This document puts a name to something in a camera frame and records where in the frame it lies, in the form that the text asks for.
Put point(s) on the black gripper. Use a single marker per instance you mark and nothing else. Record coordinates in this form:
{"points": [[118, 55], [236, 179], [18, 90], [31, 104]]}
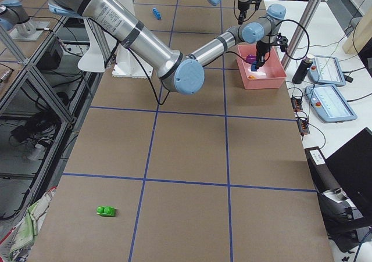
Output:
{"points": [[261, 46], [242, 4]]}

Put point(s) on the purple toy block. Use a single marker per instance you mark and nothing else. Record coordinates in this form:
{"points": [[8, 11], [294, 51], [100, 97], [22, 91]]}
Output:
{"points": [[250, 59]]}

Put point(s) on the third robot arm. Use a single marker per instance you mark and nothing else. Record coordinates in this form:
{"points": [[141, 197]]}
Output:
{"points": [[16, 21]]}

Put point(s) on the pink plastic box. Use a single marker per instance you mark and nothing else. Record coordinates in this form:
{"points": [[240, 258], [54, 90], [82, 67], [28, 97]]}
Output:
{"points": [[270, 76]]}

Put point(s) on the black water bottle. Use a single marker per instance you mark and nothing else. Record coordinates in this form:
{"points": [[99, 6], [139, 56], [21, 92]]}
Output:
{"points": [[302, 69]]}

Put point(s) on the orange grey usb hub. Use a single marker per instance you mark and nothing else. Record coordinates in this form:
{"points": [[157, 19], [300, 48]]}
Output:
{"points": [[296, 104]]}

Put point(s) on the far teach pendant tablet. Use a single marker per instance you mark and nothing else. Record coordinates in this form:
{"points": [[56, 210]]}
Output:
{"points": [[326, 70]]}

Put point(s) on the teach pendant tablet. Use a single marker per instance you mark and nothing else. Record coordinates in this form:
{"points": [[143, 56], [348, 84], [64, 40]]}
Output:
{"points": [[329, 104], [326, 70]]}

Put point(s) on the near teach pendant tablet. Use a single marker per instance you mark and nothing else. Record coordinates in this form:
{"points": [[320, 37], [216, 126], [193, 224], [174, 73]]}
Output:
{"points": [[329, 104]]}

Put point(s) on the black laptop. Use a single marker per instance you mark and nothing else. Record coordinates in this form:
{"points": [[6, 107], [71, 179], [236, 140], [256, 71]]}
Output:
{"points": [[351, 167]]}

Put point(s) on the green toy block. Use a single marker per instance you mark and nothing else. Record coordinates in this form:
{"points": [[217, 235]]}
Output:
{"points": [[106, 211]]}

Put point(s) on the crumpled bag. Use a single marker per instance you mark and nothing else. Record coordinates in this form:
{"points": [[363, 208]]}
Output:
{"points": [[17, 243]]}

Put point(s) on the aluminium frame post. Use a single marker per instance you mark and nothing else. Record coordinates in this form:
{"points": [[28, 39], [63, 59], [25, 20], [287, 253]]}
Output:
{"points": [[301, 29]]}

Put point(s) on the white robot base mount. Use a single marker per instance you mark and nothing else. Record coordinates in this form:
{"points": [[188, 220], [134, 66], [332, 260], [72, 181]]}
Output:
{"points": [[103, 52]]}

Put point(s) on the aluminium frame side table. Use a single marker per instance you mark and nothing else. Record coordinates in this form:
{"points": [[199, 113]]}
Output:
{"points": [[43, 101]]}

